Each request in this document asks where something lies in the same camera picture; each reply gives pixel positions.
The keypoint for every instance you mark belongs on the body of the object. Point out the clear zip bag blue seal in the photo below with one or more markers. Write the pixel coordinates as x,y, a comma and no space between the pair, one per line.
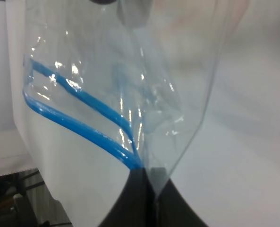
133,77

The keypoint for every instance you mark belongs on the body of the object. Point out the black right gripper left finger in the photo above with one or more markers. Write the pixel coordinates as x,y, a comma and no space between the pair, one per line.
135,206

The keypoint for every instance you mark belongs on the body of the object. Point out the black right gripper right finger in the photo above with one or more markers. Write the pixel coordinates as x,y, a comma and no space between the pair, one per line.
166,206

